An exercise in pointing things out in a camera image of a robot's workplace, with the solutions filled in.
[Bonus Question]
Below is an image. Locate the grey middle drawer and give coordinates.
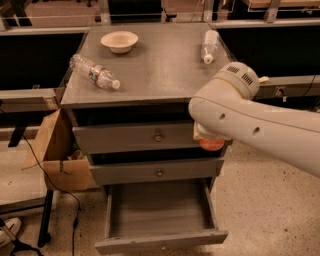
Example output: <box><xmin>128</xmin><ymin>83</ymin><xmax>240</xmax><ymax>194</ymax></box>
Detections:
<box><xmin>91</xmin><ymin>157</ymin><xmax>224</xmax><ymax>185</ymax></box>

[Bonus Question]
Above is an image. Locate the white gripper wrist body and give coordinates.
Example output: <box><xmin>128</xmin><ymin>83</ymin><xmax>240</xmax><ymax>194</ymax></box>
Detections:
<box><xmin>197</xmin><ymin>123</ymin><xmax>228</xmax><ymax>140</ymax></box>

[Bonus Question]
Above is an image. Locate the labelled clear plastic bottle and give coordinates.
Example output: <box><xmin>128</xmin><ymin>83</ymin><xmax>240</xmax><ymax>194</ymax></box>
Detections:
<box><xmin>69</xmin><ymin>54</ymin><xmax>121</xmax><ymax>90</ymax></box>

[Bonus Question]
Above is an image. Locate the brown cardboard box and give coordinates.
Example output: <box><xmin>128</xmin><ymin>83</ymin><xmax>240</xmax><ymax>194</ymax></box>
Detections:
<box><xmin>22</xmin><ymin>109</ymin><xmax>93</xmax><ymax>191</ymax></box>

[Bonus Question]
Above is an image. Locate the clear plastic bottle white cap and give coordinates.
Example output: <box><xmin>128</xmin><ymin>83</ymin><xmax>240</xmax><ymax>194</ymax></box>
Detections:
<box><xmin>201</xmin><ymin>30</ymin><xmax>219</xmax><ymax>64</ymax></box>

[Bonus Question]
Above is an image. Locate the grey open bottom drawer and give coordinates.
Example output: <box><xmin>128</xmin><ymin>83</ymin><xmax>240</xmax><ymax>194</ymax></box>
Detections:
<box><xmin>95</xmin><ymin>179</ymin><xmax>228</xmax><ymax>255</ymax></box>

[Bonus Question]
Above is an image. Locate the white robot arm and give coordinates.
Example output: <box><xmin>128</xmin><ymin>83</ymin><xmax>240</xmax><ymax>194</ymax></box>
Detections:
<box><xmin>189</xmin><ymin>62</ymin><xmax>320</xmax><ymax>177</ymax></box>

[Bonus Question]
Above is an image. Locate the black floor cable left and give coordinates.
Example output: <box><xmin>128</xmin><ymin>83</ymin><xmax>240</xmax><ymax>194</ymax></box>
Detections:
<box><xmin>19</xmin><ymin>133</ymin><xmax>82</xmax><ymax>256</ymax></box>

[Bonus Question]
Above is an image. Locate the white sneaker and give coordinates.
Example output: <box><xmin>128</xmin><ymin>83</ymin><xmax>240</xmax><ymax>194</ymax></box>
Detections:
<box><xmin>0</xmin><ymin>217</ymin><xmax>22</xmax><ymax>248</ymax></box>

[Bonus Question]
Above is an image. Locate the black tripod stand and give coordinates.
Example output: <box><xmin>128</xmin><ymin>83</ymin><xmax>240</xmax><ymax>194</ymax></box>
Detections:
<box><xmin>0</xmin><ymin>218</ymin><xmax>44</xmax><ymax>256</ymax></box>

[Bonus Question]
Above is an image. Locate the beige bowl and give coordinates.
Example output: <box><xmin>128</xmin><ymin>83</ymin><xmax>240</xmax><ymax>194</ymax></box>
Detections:
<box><xmin>101</xmin><ymin>31</ymin><xmax>138</xmax><ymax>54</ymax></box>

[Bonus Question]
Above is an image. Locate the black power adapter cable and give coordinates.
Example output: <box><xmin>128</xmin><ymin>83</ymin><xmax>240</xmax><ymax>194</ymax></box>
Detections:
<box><xmin>301</xmin><ymin>74</ymin><xmax>318</xmax><ymax>98</ymax></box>

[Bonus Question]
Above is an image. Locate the small yellow foam piece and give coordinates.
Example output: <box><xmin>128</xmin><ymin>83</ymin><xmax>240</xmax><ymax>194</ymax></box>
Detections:
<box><xmin>259</xmin><ymin>76</ymin><xmax>269</xmax><ymax>83</ymax></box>

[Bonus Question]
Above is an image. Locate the grey top drawer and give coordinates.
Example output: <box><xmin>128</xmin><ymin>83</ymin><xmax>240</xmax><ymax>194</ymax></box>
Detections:
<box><xmin>73</xmin><ymin>121</ymin><xmax>200</xmax><ymax>154</ymax></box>

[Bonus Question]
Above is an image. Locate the black table leg left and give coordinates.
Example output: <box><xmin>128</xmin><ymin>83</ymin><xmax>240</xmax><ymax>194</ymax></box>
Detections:
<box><xmin>37</xmin><ymin>190</ymin><xmax>54</xmax><ymax>248</ymax></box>

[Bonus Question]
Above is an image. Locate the grey wooden drawer cabinet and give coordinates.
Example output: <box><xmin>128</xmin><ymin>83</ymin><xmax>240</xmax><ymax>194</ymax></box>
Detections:
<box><xmin>60</xmin><ymin>22</ymin><xmax>252</xmax><ymax>194</ymax></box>

